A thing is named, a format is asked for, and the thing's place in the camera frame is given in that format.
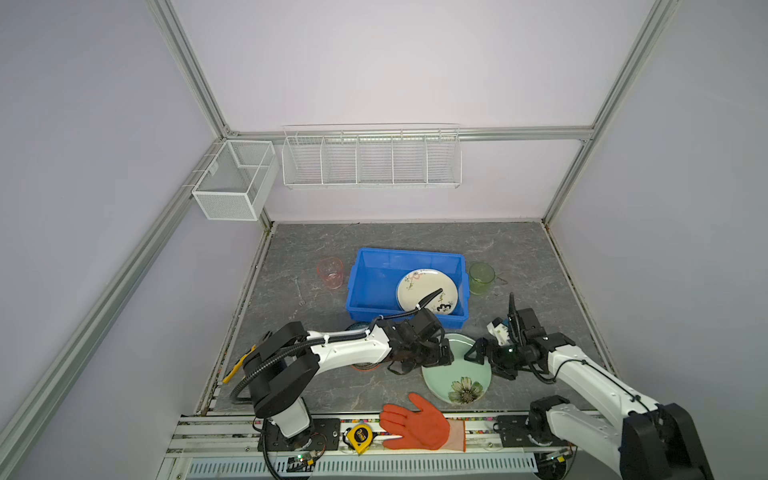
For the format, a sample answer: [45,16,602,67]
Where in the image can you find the cream floral plate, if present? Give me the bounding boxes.
[396,269,459,315]

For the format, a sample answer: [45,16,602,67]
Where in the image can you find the yellow handled pliers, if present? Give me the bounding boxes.
[221,345,257,385]

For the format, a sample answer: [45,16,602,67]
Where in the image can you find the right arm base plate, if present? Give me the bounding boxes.
[493,414,538,448]

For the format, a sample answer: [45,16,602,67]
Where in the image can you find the pink transparent cup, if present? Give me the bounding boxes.
[316,257,345,290]

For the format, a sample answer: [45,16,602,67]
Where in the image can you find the blue plastic bin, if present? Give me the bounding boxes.
[346,248,470,329]

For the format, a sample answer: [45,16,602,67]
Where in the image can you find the white mesh basket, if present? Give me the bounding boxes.
[192,140,279,221]

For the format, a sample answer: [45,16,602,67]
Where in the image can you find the yellow tape measure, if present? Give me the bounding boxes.
[344,423,376,455]

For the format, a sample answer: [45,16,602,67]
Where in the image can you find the red rubber glove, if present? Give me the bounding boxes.
[379,393,466,452]

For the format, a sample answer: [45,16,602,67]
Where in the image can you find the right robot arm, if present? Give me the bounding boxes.
[464,304,713,479]

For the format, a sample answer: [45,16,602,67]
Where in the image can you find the aluminium frame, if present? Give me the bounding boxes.
[1,1,680,479]

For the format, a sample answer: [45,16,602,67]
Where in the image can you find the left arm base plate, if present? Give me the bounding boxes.
[258,418,341,453]

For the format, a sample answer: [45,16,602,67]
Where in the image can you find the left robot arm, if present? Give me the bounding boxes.
[223,288,453,441]

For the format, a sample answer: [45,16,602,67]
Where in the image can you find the mint green flower plate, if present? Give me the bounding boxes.
[421,333,492,405]

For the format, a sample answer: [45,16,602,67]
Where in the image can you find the green transparent cup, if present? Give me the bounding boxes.
[468,262,496,295]

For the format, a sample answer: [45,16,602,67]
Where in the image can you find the white wire wall rack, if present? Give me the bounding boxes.
[282,124,463,189]

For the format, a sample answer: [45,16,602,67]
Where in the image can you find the white vented rail cover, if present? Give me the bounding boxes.
[184,452,538,479]

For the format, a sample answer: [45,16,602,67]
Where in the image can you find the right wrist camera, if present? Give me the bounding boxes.
[486,318,511,347]

